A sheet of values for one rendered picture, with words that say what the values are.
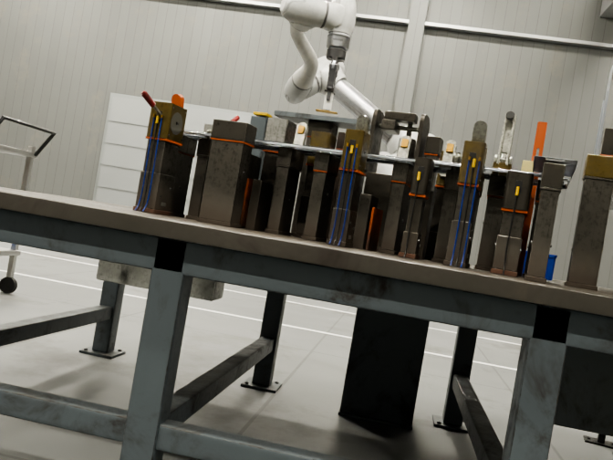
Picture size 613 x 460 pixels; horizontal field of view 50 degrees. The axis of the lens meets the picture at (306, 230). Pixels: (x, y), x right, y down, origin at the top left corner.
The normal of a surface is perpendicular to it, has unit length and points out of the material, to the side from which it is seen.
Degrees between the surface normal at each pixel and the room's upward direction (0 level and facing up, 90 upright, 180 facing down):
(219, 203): 90
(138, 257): 90
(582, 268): 90
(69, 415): 90
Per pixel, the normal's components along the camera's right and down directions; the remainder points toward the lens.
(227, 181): -0.32, -0.05
